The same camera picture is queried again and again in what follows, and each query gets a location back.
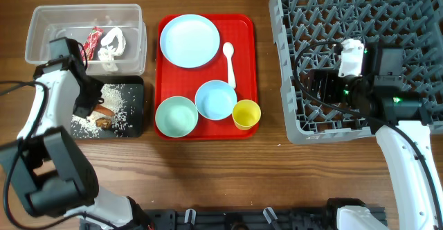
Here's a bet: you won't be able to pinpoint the orange carrot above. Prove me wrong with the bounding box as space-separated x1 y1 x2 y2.
93 104 115 117

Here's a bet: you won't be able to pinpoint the white tissue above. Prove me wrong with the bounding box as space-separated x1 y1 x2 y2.
98 27 126 72

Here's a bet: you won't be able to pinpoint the brown food scrap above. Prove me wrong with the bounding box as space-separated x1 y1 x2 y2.
95 117 112 130

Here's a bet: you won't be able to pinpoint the white rice grains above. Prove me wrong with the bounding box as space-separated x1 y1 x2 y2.
71 84 134 139

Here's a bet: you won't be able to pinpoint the red snack wrapper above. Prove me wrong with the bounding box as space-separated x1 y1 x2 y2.
81 26 104 60

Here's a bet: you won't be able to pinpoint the yellow plastic cup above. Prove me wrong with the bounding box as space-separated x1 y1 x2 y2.
232 100 262 130

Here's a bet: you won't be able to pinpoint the green bowl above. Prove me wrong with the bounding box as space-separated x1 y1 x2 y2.
155 96 199 138

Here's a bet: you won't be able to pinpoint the light blue bowl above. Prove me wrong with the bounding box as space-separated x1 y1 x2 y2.
195 80 237 121

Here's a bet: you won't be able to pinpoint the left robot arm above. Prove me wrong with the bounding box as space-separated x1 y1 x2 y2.
1 37 155 229

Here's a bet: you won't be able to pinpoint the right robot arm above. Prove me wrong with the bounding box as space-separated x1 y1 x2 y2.
293 39 442 229

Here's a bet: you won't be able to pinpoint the grey dishwasher rack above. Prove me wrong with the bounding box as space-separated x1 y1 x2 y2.
269 0 442 144

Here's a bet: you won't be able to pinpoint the black plastic tray bin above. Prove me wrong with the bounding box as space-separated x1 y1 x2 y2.
69 75 145 140

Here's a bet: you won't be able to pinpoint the clear plastic bin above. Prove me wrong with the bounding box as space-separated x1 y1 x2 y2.
25 4 147 76

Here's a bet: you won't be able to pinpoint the red serving tray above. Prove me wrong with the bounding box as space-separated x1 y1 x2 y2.
154 14 258 141

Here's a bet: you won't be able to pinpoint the white plastic spoon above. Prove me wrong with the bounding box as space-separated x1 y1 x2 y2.
222 42 237 89

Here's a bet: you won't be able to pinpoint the light blue plate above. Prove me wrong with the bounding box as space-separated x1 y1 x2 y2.
159 14 221 69

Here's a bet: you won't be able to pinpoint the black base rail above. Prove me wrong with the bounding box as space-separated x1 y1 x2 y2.
78 207 387 230

